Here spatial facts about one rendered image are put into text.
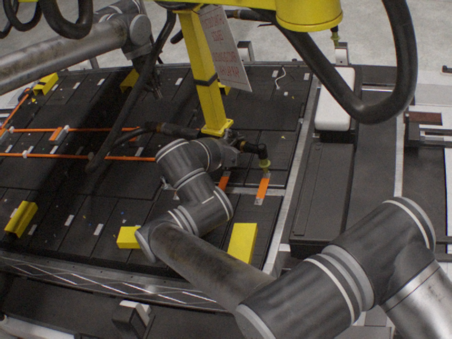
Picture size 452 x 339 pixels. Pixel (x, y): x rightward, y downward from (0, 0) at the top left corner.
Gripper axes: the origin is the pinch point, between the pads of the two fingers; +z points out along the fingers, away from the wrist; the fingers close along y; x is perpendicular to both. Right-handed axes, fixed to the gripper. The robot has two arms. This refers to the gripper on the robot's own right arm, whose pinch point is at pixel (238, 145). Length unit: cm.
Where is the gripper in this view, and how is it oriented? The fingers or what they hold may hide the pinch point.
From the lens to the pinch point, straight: 191.4
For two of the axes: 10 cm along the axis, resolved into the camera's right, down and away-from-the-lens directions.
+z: 5.3, -1.8, 8.3
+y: -0.9, 9.6, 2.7
